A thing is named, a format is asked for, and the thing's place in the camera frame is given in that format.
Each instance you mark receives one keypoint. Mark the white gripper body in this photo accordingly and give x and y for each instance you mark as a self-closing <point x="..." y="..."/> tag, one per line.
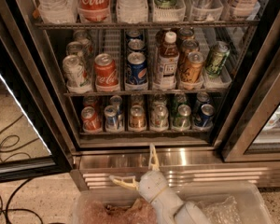
<point x="152" y="183"/>

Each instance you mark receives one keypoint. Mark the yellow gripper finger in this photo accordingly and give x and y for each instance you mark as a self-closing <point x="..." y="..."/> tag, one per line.
<point x="127" y="182"/>
<point x="153" y="163"/>

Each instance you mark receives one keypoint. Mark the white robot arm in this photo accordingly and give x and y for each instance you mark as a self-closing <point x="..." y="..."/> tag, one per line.
<point x="188" y="213"/>

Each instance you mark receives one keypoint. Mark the front white can bottom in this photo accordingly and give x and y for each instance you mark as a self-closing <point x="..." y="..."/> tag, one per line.
<point x="159" y="118"/>

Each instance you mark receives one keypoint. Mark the white can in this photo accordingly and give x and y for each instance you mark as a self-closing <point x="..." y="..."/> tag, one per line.
<point x="159" y="99"/>
<point x="159" y="118"/>

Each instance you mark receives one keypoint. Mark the front orange can bottom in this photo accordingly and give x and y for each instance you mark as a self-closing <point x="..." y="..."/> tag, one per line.
<point x="137" y="119"/>

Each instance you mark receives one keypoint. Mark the orange can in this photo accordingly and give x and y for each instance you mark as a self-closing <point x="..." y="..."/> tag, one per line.
<point x="137" y="99"/>
<point x="137" y="119"/>

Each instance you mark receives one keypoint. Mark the front green can bottom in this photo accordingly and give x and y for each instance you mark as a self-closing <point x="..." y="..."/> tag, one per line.
<point x="181" y="120"/>

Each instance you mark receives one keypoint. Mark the green can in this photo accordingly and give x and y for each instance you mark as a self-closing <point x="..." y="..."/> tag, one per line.
<point x="181" y="120"/>
<point x="179" y="99"/>

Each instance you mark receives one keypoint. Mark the rear white can bottom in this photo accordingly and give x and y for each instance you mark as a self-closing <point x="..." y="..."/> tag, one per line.
<point x="159" y="99"/>

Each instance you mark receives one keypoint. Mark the front red bull can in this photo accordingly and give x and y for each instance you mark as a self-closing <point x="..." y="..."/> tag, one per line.
<point x="113" y="122"/>

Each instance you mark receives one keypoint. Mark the red bull can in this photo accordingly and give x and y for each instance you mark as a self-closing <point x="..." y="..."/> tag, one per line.
<point x="113" y="122"/>
<point x="116" y="101"/>

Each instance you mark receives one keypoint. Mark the rear orange can bottom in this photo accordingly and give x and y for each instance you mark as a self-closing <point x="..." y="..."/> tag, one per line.
<point x="137" y="99"/>

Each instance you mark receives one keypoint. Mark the rear green can bottom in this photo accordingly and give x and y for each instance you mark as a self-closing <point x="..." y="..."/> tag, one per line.
<point x="179" y="99"/>

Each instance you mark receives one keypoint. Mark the front red coke can bottom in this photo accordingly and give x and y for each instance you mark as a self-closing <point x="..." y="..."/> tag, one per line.
<point x="90" y="119"/>

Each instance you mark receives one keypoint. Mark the red coke can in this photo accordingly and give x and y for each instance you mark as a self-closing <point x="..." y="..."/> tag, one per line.
<point x="90" y="119"/>
<point x="92" y="101"/>

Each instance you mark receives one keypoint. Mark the rear red bull can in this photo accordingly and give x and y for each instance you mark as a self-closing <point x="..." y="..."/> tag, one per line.
<point x="116" y="101"/>

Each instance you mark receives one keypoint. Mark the front blue can bottom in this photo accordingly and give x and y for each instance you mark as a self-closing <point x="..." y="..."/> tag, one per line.
<point x="204" y="116"/>

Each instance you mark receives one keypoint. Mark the rear blue can bottom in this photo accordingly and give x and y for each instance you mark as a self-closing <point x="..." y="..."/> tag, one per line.
<point x="202" y="98"/>

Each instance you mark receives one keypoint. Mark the rear red coke can bottom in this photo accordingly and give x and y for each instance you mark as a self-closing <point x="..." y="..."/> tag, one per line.
<point x="92" y="101"/>

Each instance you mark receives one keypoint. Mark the front blue pepsi can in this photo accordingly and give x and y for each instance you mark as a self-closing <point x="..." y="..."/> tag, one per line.
<point x="136" y="72"/>

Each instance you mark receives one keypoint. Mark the front gold can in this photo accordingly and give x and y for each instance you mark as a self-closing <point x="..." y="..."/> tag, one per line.
<point x="191" y="68"/>

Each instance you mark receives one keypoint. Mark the gold can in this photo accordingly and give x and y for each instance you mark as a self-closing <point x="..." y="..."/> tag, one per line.
<point x="185" y="33"/>
<point x="188" y="46"/>
<point x="191" y="68"/>

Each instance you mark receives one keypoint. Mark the red coke can middle shelf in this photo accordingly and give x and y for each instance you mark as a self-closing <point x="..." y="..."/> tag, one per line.
<point x="105" y="68"/>

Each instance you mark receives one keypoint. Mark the closed right fridge door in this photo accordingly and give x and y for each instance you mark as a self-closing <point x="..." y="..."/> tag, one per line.
<point x="254" y="96"/>

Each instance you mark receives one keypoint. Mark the open glass fridge door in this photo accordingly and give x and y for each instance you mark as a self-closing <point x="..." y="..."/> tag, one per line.
<point x="35" y="133"/>

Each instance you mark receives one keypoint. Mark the front white can middle shelf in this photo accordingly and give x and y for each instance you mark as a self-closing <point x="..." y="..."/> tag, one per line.
<point x="76" y="74"/>

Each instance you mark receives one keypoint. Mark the white can shelf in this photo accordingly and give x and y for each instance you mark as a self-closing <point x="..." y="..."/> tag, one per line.
<point x="85" y="39"/>
<point x="76" y="74"/>
<point x="75" y="48"/>

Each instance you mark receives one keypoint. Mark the green can middle shelf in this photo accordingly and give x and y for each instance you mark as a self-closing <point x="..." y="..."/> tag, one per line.
<point x="216" y="58"/>

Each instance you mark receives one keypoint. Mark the large coke bottle top shelf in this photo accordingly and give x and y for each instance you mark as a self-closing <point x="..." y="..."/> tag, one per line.
<point x="94" y="10"/>

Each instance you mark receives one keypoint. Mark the clear bin with pink wrap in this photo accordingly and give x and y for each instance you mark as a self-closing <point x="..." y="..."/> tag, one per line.
<point x="115" y="206"/>

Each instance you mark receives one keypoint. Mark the clear bin with bubble wrap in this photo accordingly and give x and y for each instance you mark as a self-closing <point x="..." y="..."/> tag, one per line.
<point x="232" y="202"/>

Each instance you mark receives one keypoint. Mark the tea bottle white cap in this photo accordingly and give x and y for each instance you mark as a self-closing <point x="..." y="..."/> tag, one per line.
<point x="167" y="61"/>

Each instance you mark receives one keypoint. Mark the clear water bottle centre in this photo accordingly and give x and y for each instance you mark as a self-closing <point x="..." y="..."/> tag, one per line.
<point x="132" y="11"/>

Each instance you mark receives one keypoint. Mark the clear water bottle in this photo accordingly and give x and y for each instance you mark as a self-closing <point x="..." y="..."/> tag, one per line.
<point x="132" y="11"/>
<point x="58" y="11"/>

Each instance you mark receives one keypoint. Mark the clear water bottle left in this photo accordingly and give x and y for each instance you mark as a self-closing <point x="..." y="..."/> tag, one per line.
<point x="58" y="11"/>

